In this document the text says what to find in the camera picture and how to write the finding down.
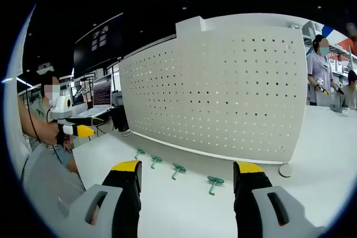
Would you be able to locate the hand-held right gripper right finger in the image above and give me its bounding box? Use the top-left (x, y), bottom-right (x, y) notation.
top-left (233, 161), bottom-right (327, 238)

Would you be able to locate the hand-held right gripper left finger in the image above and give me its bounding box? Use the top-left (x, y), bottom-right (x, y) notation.
top-left (55, 159), bottom-right (143, 238)

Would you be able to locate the white pegboard mounting plate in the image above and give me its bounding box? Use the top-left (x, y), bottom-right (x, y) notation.
top-left (118, 23), bottom-right (307, 166)

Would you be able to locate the person's left hand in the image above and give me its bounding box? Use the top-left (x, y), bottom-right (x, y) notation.
top-left (46, 122), bottom-right (74, 145)

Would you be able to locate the open white laptop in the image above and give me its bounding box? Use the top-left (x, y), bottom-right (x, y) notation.
top-left (76, 74), bottom-right (115, 118)

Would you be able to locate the black box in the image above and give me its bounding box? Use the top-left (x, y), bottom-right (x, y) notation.
top-left (113, 105), bottom-right (129, 132)

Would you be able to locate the round white pegboard foot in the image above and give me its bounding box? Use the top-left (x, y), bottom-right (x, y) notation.
top-left (278, 164), bottom-right (295, 178)

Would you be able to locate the person's white shirt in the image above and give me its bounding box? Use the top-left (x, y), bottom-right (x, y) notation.
top-left (4, 3), bottom-right (33, 172)

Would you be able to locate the white mesh office chair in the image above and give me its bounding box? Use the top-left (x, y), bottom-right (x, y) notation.
top-left (21, 144), bottom-right (86, 224)

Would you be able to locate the large black hanging screen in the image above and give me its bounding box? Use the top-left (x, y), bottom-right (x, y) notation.
top-left (73, 12), bottom-right (124, 79)

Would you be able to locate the thin black device cable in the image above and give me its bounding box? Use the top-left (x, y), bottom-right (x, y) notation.
top-left (26, 101), bottom-right (64, 164)

